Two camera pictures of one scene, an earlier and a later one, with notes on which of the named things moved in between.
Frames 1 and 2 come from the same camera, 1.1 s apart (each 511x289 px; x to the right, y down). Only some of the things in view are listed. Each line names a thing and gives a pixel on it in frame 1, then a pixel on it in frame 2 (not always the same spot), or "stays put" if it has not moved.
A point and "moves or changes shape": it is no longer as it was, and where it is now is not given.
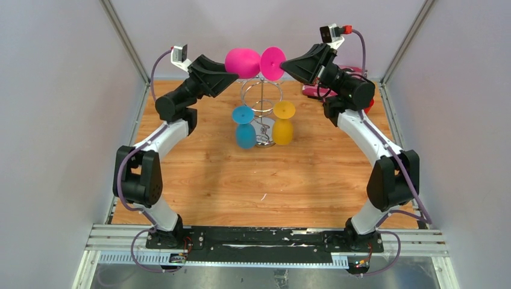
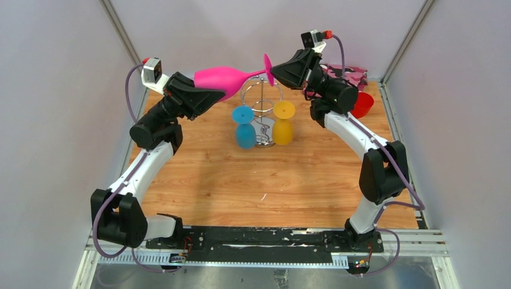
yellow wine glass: (282, 133) stays put
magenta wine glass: (247, 63) moves or changes shape
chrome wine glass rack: (261, 95) stays put
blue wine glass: (246, 131) stays put
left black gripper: (210, 78) -> (188, 100)
